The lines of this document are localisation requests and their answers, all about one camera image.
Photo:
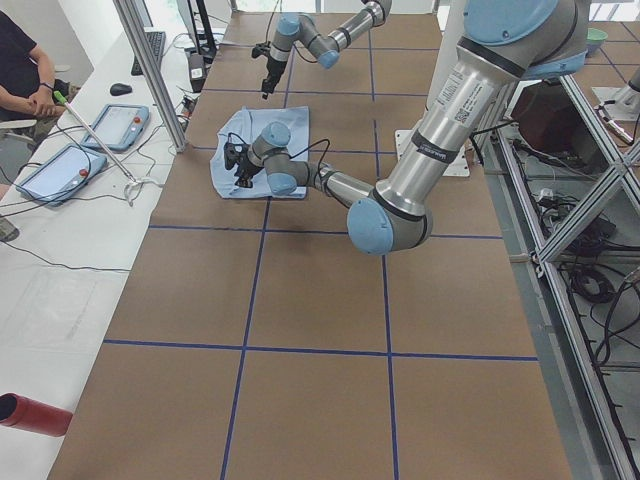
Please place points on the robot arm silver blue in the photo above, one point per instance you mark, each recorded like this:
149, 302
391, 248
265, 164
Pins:
300, 28
501, 42

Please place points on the light blue t-shirt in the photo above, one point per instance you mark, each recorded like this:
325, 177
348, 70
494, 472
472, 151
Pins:
279, 147

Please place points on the grabber stick tool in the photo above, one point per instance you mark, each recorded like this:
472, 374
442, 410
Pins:
133, 182

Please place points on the seated person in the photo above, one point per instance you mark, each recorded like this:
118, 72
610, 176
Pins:
28, 82

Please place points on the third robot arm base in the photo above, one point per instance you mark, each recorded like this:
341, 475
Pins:
618, 109

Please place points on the aluminium frame rack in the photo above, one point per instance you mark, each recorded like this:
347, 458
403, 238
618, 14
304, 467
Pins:
568, 194

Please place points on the red water bottle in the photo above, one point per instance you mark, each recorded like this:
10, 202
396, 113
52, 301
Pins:
26, 414

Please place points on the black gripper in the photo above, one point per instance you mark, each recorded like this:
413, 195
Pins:
244, 167
273, 66

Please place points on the aluminium frame post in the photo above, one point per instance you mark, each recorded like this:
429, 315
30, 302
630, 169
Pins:
134, 30

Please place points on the teach pendant blue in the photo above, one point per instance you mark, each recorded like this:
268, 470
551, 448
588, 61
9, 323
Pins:
120, 125
59, 178

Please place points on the near teach pendant blue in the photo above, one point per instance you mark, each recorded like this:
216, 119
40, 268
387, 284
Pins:
59, 178

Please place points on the black computer mouse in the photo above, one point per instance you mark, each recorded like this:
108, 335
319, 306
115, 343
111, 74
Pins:
120, 89

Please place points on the far teach pendant blue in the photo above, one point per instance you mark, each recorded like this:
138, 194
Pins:
120, 125

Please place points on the green bowl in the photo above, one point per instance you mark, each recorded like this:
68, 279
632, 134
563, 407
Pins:
595, 39

